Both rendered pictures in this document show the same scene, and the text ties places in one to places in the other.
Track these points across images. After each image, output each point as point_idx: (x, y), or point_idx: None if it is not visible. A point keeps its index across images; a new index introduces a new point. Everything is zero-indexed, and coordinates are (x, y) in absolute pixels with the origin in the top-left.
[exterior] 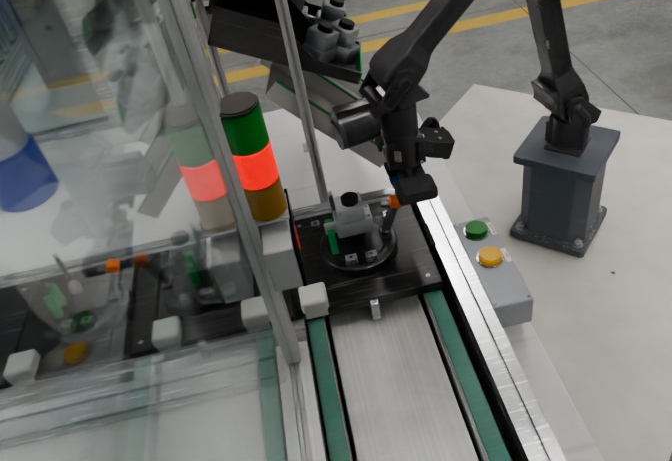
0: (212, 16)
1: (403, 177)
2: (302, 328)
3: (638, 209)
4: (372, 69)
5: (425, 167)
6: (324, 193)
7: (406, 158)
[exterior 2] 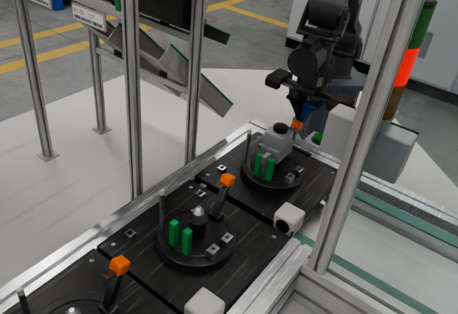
0: None
1: (323, 98)
2: (299, 243)
3: None
4: (315, 10)
5: (210, 122)
6: (194, 148)
7: (323, 83)
